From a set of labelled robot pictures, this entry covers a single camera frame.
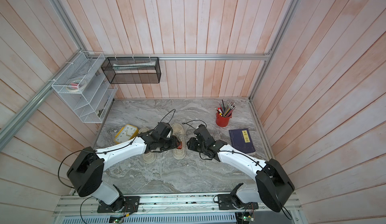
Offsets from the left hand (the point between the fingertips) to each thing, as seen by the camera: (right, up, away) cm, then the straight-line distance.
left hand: (177, 146), depth 86 cm
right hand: (+6, +2, -1) cm, 7 cm away
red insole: (+1, -1, +2) cm, 2 cm away
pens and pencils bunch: (+31, +20, +12) cm, 39 cm away
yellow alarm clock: (-35, +7, +12) cm, 37 cm away
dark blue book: (+41, +2, +10) cm, 42 cm away
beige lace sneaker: (-16, -6, -2) cm, 17 cm away
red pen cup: (+30, +14, +17) cm, 37 cm away
